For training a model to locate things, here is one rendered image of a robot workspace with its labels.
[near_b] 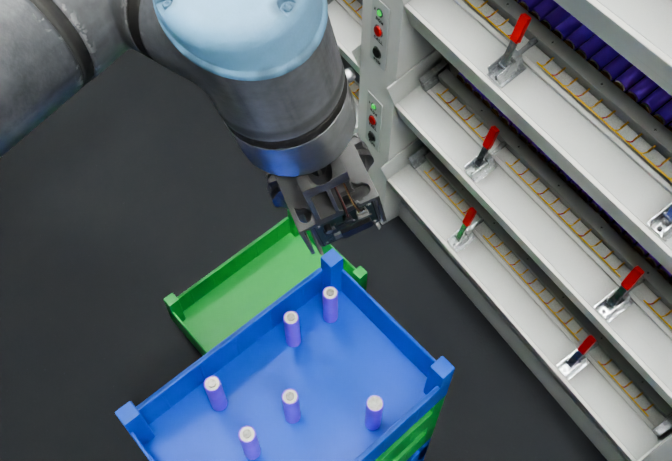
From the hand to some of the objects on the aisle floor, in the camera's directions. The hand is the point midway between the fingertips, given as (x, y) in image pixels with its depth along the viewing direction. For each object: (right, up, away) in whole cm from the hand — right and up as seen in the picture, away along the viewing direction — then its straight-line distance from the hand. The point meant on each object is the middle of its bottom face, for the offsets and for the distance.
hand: (336, 208), depth 74 cm
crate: (-12, -18, +62) cm, 66 cm away
